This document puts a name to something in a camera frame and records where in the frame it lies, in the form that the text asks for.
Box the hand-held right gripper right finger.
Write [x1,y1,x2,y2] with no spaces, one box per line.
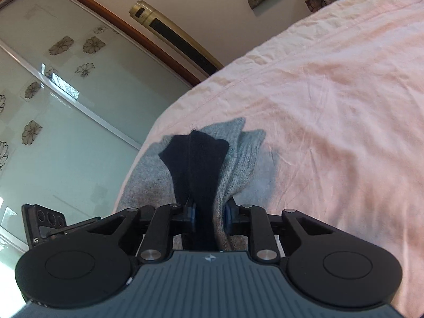
[223,196,332,262]

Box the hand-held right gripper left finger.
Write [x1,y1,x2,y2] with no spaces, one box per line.
[89,199,196,263]

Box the navy sweater with grey collar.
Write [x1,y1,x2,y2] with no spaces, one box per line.
[114,117,279,251]

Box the glass sliding wardrobe door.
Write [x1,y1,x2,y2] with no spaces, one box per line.
[0,0,193,312]

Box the bed with pink sheet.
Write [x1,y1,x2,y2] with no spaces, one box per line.
[113,0,424,318]

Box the gold tower air conditioner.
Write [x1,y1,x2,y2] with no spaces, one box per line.
[129,1,224,75]

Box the brown wooden wardrobe frame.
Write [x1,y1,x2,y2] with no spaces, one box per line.
[33,0,207,88]

